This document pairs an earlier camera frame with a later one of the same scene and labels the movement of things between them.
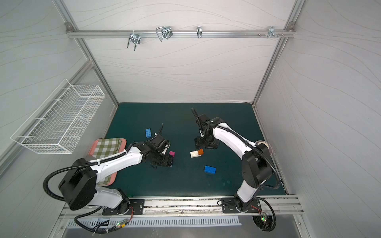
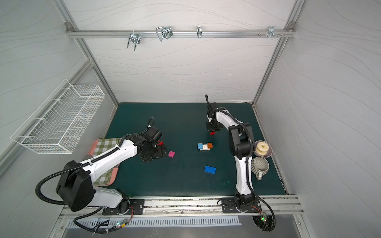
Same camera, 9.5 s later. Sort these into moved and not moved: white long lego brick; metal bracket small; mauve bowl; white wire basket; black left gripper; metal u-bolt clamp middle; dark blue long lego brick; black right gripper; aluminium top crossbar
Moved: black left gripper; black right gripper; white long lego brick
Not moved: aluminium top crossbar; mauve bowl; metal bracket small; dark blue long lego brick; white wire basket; metal u-bolt clamp middle
